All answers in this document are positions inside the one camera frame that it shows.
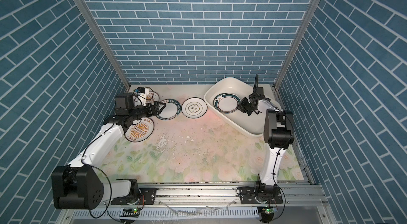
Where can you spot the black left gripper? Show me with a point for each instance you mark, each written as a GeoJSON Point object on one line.
{"type": "Point", "coordinates": [155, 109]}

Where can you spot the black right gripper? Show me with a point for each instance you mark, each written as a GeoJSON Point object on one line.
{"type": "Point", "coordinates": [241, 107]}

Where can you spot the green rim plate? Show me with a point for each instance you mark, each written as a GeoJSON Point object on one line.
{"type": "Point", "coordinates": [171, 110]}

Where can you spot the green red ring plate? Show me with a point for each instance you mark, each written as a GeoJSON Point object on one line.
{"type": "Point", "coordinates": [226, 103]}

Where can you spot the orange sunburst plate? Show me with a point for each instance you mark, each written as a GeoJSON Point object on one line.
{"type": "Point", "coordinates": [140, 130]}
{"type": "Point", "coordinates": [151, 97]}

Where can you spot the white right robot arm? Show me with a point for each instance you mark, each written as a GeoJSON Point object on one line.
{"type": "Point", "coordinates": [278, 134]}

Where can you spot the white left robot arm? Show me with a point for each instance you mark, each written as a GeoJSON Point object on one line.
{"type": "Point", "coordinates": [77, 186]}

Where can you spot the white plastic bin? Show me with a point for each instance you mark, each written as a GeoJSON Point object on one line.
{"type": "Point", "coordinates": [251, 126]}

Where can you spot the white plate grey emblem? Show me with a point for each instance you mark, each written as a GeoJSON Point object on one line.
{"type": "Point", "coordinates": [194, 108]}

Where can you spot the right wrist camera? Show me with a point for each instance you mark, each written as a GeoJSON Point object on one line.
{"type": "Point", "coordinates": [257, 90]}

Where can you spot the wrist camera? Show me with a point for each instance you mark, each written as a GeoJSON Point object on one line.
{"type": "Point", "coordinates": [129, 100]}
{"type": "Point", "coordinates": [257, 90]}

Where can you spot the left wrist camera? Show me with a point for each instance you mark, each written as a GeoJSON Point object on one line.
{"type": "Point", "coordinates": [129, 100]}

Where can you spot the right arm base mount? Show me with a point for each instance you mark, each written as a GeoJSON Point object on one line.
{"type": "Point", "coordinates": [260, 193]}

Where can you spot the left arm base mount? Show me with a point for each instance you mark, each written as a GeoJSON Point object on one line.
{"type": "Point", "coordinates": [126, 192]}

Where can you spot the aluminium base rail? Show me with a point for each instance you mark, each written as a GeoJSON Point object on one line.
{"type": "Point", "coordinates": [302, 203]}

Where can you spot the aluminium corner post right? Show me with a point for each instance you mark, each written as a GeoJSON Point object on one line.
{"type": "Point", "coordinates": [296, 42]}

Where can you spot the aluminium corner post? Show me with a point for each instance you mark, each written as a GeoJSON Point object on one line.
{"type": "Point", "coordinates": [91, 22]}
{"type": "Point", "coordinates": [296, 42]}

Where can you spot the aluminium corner post left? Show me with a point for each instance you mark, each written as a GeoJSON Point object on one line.
{"type": "Point", "coordinates": [91, 22]}

